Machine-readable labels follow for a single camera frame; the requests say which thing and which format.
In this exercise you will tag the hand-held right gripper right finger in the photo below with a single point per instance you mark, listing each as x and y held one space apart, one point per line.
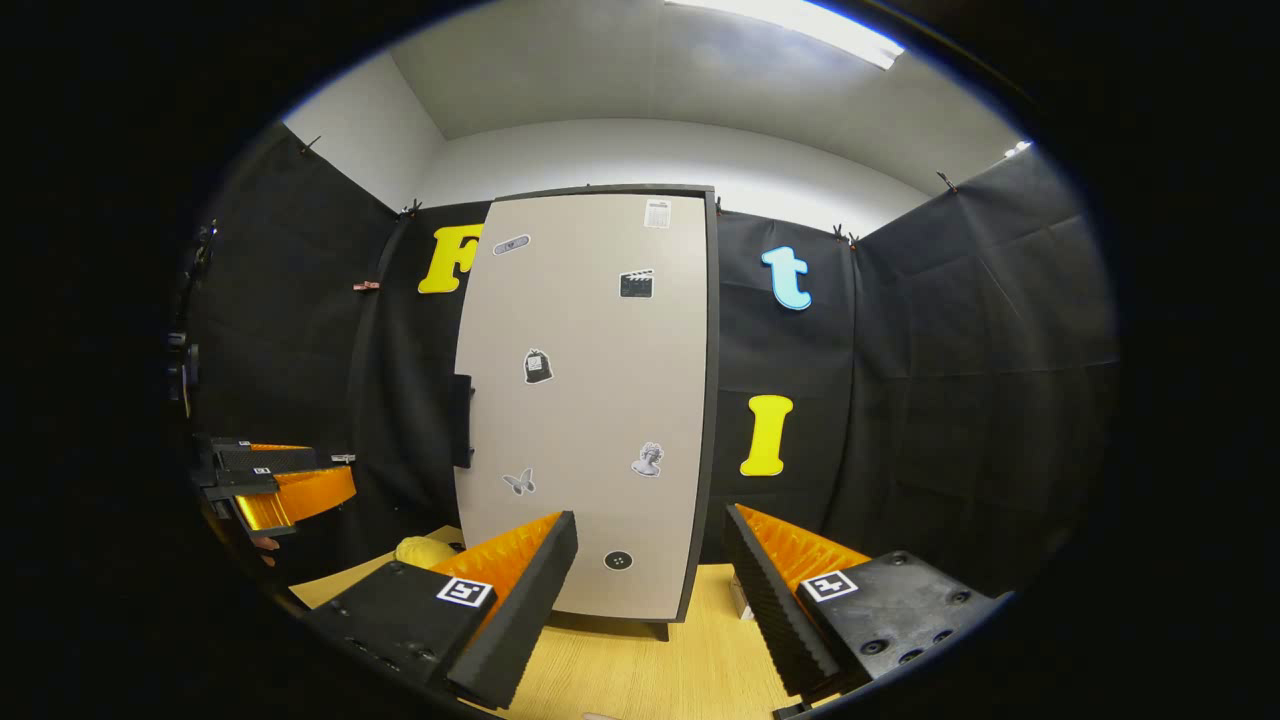
775 610

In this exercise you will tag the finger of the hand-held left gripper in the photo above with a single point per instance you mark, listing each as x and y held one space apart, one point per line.
265 455
310 492

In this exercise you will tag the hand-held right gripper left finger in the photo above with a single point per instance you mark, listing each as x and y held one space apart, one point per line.
530 610

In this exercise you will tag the beige cabinet door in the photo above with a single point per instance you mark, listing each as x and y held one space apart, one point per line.
590 400

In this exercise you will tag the dark grey cabinet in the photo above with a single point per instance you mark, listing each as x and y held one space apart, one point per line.
713 400

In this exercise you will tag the white book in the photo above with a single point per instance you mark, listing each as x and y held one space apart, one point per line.
742 600

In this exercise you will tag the yellow plush toy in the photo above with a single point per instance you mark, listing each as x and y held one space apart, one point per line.
425 552

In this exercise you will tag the black backdrop cloth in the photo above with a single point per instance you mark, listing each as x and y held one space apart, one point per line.
950 400

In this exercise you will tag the small ceiling light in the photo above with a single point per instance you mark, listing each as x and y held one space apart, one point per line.
1017 149

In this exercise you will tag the long ceiling light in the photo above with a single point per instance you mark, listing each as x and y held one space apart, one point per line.
790 25

